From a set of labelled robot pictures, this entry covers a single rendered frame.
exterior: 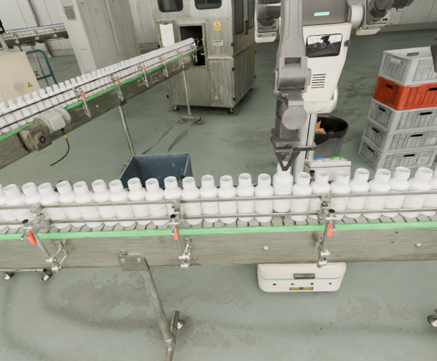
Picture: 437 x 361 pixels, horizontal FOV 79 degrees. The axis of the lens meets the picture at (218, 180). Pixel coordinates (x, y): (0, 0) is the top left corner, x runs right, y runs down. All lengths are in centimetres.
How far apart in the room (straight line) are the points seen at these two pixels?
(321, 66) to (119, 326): 181
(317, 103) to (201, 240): 84
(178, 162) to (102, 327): 114
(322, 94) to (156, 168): 92
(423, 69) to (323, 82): 170
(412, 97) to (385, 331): 197
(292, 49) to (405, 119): 244
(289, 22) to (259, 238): 62
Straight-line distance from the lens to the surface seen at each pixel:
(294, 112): 65
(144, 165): 153
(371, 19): 142
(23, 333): 224
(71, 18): 675
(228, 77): 441
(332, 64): 134
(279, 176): 81
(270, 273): 172
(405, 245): 109
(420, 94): 306
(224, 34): 432
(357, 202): 93
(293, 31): 73
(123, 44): 748
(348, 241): 99
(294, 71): 70
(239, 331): 179
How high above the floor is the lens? 162
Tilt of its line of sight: 34 degrees down
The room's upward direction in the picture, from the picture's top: 5 degrees counter-clockwise
